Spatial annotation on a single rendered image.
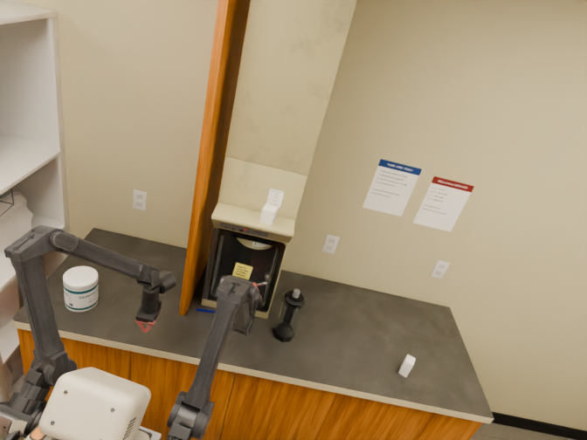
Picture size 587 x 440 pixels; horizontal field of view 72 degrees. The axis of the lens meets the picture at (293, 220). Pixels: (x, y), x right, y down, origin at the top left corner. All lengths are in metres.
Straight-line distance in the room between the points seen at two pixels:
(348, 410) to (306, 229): 0.90
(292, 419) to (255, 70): 1.53
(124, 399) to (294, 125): 1.00
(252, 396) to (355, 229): 0.97
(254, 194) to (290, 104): 0.38
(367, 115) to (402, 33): 0.36
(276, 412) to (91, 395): 1.08
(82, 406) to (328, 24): 1.27
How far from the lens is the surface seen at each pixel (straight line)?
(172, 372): 1.96
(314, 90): 1.46
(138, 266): 1.47
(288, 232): 1.56
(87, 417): 1.19
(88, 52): 2.12
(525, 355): 3.08
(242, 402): 2.04
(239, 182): 1.61
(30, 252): 1.24
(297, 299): 1.79
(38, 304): 1.30
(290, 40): 1.44
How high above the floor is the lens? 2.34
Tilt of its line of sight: 30 degrees down
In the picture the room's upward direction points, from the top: 16 degrees clockwise
